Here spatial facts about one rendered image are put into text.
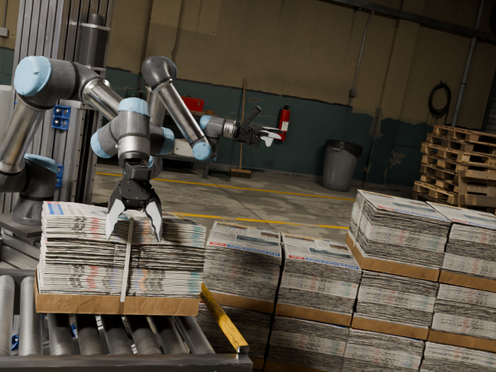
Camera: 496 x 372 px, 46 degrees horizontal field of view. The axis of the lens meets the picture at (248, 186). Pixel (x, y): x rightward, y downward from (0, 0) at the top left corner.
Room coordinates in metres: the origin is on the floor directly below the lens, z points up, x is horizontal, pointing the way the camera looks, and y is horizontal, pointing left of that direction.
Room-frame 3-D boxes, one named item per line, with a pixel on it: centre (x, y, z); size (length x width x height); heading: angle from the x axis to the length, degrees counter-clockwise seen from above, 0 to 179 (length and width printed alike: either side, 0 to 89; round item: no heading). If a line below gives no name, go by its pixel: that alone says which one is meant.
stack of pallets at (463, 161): (8.50, -3.18, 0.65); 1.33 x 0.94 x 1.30; 116
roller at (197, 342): (1.47, 0.10, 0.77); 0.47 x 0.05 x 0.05; 22
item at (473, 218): (2.26, -0.89, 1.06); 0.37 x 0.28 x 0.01; 179
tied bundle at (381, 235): (2.25, -0.60, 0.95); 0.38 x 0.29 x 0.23; 1
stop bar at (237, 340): (1.49, 0.02, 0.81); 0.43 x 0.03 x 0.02; 22
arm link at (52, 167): (1.98, 0.73, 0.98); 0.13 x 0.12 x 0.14; 138
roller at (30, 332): (1.32, 0.46, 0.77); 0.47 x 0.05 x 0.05; 22
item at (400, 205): (2.25, -0.60, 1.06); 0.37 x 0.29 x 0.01; 1
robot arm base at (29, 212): (1.99, 0.73, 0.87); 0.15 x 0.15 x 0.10
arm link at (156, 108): (2.55, 0.46, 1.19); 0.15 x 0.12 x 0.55; 175
